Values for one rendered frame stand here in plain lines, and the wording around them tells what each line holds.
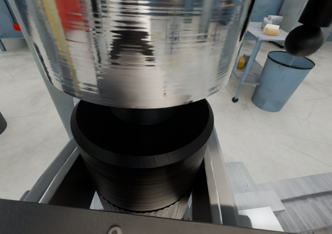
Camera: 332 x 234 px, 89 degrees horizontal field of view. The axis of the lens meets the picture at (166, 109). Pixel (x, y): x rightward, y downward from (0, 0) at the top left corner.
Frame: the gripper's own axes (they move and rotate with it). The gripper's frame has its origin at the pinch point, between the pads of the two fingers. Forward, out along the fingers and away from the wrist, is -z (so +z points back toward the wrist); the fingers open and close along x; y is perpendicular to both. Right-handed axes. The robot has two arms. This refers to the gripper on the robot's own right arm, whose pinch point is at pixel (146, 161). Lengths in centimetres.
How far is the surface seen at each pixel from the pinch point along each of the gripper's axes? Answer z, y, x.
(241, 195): -9.6, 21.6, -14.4
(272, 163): -93, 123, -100
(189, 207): -8.4, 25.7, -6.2
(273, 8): -495, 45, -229
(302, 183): -20, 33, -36
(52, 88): -30.3, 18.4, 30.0
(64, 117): -30, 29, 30
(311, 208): -14.0, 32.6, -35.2
